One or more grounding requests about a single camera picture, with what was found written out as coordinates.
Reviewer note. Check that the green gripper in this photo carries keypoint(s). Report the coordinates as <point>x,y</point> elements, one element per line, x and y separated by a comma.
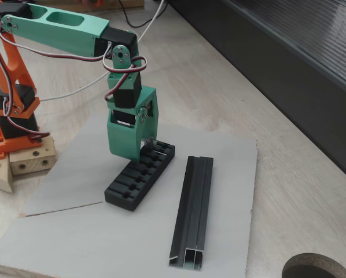
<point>123,142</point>

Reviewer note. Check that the small metal angle bracket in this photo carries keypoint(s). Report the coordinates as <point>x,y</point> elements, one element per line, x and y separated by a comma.
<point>148,143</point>

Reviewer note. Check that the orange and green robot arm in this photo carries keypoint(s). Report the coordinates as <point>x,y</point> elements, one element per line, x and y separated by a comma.
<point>71,37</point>

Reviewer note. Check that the black slotted holder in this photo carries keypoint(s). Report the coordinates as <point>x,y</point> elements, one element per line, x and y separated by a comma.
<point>123,192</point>

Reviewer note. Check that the pale wooden base block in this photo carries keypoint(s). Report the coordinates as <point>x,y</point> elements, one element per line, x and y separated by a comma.
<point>31,162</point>

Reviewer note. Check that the grey plywood board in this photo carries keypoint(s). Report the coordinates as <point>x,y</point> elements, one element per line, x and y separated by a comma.
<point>89,246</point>

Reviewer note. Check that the dark aluminium profile rail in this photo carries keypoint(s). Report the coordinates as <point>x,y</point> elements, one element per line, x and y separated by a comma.
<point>190,217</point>

